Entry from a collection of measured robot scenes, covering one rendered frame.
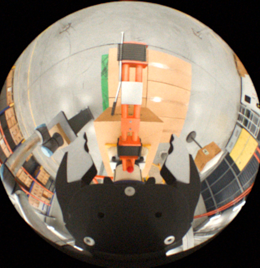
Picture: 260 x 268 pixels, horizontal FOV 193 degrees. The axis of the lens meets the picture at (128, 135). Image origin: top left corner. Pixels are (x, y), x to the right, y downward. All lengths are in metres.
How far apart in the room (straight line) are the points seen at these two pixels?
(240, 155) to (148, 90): 7.22
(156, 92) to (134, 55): 0.68
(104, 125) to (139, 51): 0.37
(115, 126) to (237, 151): 7.37
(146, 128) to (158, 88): 0.57
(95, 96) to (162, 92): 1.09
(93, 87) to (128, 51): 1.29
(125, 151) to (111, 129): 0.17
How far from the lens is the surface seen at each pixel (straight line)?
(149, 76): 0.88
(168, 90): 0.95
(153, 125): 0.44
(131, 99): 0.24
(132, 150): 0.32
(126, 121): 0.25
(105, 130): 0.45
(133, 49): 0.27
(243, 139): 7.23
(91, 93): 1.52
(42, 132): 0.87
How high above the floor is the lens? 1.38
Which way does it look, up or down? 58 degrees down
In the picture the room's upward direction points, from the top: 178 degrees clockwise
